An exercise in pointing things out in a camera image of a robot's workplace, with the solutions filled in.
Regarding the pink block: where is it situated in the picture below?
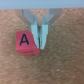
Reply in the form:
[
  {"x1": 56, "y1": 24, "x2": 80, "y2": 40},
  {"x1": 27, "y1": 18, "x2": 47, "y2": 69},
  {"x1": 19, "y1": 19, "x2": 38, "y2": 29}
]
[{"x1": 15, "y1": 29, "x2": 41, "y2": 56}]

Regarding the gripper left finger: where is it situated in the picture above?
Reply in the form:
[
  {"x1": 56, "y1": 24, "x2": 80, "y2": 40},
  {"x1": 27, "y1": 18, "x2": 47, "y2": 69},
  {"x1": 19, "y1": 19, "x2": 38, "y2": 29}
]
[{"x1": 21, "y1": 8, "x2": 42, "y2": 51}]

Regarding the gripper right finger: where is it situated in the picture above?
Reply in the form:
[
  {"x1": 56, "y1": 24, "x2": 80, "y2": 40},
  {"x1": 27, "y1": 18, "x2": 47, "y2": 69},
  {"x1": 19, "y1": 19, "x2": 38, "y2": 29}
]
[{"x1": 40, "y1": 8, "x2": 64, "y2": 51}]

